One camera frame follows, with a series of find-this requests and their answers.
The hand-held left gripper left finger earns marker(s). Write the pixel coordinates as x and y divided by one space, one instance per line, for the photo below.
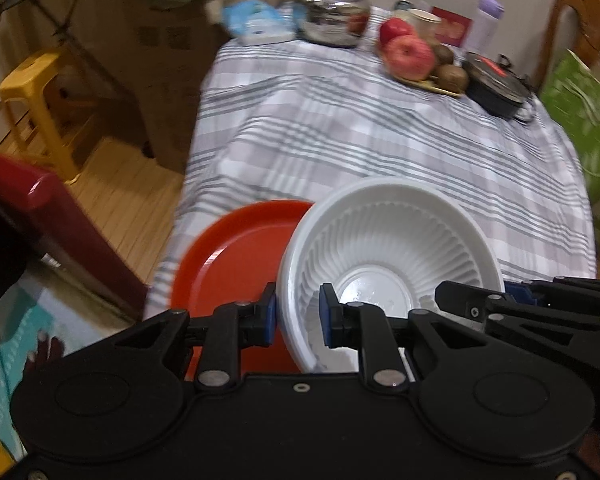
267 317

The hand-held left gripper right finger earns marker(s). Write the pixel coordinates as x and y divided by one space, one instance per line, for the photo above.
327 320

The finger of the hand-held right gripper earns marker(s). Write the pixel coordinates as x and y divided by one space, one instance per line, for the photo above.
520 292
460 297

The orange plastic plate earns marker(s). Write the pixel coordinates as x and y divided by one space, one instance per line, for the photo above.
220 260

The grey plaid tablecloth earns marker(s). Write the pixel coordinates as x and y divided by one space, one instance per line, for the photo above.
355 125

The black electric pan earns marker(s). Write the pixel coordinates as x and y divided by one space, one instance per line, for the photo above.
495 90

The green leaf-print paper bag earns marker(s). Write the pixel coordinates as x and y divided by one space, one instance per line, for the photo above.
575 95

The yellow fruit tray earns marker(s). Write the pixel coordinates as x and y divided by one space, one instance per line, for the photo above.
430 86

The brown kiwi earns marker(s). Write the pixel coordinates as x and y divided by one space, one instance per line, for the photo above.
452 77
442 55

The wooden chair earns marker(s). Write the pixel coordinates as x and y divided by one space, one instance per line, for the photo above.
550 50

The red apple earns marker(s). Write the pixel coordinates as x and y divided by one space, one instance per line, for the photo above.
395 30
410 57

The brown cardboard box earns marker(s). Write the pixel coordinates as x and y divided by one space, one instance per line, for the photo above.
170 85

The teal printed floor mat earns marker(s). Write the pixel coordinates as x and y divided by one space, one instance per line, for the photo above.
15 340

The red glossy chair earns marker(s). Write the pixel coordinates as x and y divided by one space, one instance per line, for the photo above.
45 195

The white bottle purple cap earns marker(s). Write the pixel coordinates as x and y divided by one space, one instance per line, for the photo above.
485 30

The red card box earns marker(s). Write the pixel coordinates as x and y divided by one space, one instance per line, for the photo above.
455 27

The white paper cup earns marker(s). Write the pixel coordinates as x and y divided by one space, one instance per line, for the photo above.
425 25

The blue tissue pack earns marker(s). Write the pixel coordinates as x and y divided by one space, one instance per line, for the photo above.
255 22

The shiny steel pot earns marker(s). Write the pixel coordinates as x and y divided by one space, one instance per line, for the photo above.
330 20

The yellow plastic stool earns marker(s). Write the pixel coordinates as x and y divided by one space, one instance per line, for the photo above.
25 80

